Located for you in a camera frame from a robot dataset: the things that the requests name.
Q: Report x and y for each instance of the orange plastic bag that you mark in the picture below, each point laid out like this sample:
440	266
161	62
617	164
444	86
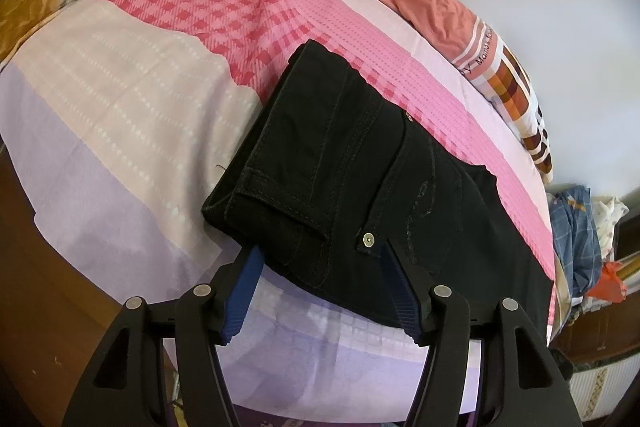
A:
610	284

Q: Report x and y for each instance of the black pants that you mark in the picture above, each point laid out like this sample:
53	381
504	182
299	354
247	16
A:
325	167

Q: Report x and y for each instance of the pink checked bed sheet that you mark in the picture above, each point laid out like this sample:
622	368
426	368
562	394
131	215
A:
150	107

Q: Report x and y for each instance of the blue plaid cloth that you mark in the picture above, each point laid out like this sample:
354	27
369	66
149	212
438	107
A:
575	227

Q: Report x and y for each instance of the wooden bed frame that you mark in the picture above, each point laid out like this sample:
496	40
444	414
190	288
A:
50	307

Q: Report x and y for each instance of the dark wooden cabinet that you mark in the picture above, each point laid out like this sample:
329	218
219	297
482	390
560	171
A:
600	327

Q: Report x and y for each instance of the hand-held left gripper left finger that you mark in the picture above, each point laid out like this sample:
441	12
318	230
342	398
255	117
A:
244	293

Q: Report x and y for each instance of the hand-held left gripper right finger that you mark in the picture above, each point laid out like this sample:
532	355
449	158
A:
401	292

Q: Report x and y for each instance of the white printed cloth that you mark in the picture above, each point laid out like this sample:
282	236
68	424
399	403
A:
610	217

